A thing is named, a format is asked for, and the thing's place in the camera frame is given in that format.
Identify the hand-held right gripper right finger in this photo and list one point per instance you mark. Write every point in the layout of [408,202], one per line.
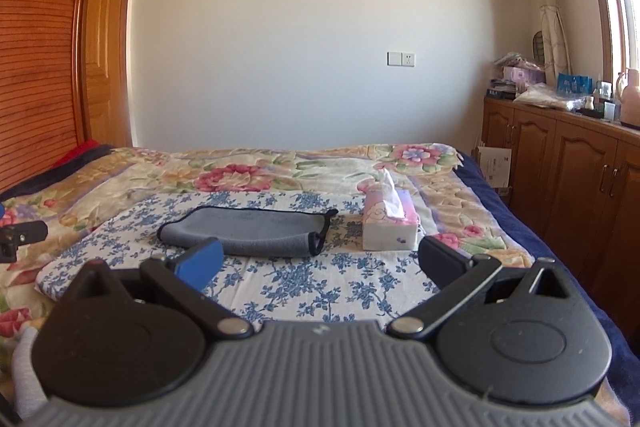
[440,263]

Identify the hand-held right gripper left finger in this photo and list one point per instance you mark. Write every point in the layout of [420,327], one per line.
[202,264]

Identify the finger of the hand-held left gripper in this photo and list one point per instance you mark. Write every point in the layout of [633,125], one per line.
[25,233]

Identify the purple and grey towel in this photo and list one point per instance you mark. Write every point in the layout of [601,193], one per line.
[250,229]

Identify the pink floral tissue box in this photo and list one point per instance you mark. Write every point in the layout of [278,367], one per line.
[387,227]

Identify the red cloth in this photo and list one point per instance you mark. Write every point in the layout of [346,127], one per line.
[77,153]

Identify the blue floral white cloth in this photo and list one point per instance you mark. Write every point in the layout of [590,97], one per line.
[300,279]

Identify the white cardboard carton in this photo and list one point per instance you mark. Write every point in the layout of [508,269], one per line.
[495,167]

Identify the colourful floral quilt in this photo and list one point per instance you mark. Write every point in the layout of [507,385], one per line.
[280,169]

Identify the light grey cloth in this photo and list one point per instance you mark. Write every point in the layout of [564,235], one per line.
[27,367]

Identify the wooden cabinet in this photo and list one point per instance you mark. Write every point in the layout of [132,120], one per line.
[575,177]

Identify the stack of dark books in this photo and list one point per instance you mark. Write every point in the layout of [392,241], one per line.
[501,90]

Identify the clear plastic bag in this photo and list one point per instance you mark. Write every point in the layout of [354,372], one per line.
[547,98]

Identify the pink patterned box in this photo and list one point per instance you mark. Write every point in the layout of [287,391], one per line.
[522,78]

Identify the wooden door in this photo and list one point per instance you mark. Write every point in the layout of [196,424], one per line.
[107,47]

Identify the blue printed box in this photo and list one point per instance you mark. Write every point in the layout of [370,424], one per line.
[573,84]

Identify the small white jar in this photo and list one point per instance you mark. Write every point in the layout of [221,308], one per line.
[609,111]

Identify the grey oval fan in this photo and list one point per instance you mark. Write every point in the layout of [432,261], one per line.
[539,47]

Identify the pink thermos jug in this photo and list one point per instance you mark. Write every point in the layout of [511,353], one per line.
[631,99]

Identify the white wall socket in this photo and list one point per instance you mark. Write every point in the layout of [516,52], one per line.
[401,59]

